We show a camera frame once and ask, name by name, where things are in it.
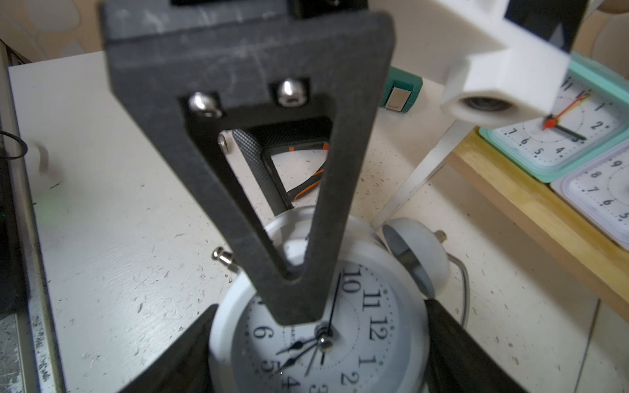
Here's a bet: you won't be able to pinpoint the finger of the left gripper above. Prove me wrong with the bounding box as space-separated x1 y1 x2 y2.
233 117 333 215
98 1 396 325

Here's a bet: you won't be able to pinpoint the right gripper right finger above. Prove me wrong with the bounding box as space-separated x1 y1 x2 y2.
425 299 524 392

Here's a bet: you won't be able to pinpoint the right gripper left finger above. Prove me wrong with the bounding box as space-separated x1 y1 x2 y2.
121 304 218 392

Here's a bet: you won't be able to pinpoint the white twin-bell clock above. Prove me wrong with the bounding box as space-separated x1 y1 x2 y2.
209 217 456 392

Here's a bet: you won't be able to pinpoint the lilac square alarm clock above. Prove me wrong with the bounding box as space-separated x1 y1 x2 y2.
550 140 629 250

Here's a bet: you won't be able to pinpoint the mint square alarm clock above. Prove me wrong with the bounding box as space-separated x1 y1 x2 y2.
479 53 628 183

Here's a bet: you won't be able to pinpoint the wooden two-tier shelf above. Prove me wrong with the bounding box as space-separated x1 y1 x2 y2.
371 121 628 319

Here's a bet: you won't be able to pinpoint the orange black pliers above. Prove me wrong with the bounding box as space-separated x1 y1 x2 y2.
287 162 326 201

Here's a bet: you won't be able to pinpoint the green plastic tool case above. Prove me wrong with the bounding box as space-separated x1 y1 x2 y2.
379 66 424 113

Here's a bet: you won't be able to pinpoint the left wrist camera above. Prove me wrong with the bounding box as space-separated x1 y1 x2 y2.
370 0 591 129

